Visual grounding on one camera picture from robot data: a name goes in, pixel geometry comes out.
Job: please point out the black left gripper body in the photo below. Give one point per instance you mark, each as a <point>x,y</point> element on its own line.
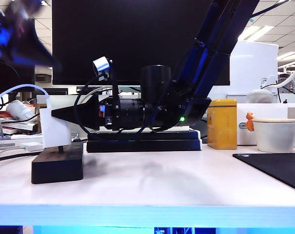
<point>8,29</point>

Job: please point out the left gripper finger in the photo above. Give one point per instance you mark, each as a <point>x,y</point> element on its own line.
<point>37,51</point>

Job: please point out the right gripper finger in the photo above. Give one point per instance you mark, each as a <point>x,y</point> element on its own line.
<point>84,112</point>

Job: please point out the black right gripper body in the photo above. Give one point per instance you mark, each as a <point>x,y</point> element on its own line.
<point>113,112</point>

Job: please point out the white charger block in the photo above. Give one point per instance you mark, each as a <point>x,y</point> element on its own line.
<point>54,134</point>

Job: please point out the black power strip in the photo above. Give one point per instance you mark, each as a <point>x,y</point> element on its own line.
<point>57,170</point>

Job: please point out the black blue right robot arm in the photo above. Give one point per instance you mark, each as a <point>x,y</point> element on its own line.
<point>210,48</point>

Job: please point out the small black monitor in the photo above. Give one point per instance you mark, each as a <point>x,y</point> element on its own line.
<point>5,78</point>

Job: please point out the flat black box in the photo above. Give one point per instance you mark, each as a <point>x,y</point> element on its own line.
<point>162,146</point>
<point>186,135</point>

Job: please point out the white paper cup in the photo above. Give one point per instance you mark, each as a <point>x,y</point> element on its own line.
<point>19,109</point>

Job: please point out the small white adapter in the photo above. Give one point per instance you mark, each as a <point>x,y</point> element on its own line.
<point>32,147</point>

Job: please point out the stack of books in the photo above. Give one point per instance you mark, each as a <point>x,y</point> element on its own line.
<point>18,125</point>

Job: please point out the white book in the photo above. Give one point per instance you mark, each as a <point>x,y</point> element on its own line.
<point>183,128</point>

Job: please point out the large black monitor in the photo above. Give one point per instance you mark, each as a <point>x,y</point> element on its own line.
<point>113,29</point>

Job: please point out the yellow tin can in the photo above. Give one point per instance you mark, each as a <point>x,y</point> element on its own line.
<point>222,126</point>

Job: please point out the orange fox figurine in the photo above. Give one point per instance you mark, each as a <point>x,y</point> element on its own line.
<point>249,124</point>

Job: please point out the white dome object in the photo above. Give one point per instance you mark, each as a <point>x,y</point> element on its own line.
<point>259,97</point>

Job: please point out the white partition board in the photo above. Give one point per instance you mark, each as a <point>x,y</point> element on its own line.
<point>257,68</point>

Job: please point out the white cardboard box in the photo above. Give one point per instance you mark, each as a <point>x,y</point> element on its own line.
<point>266,111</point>

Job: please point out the round wooden mug lid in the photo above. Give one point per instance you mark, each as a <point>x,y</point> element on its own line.
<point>275,120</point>

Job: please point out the white ceramic mug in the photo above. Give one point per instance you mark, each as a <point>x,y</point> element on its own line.
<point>274,139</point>

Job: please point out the black mouse pad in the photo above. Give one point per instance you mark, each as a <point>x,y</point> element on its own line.
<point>279,168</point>

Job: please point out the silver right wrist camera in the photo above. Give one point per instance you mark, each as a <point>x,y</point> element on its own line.
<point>102,64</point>

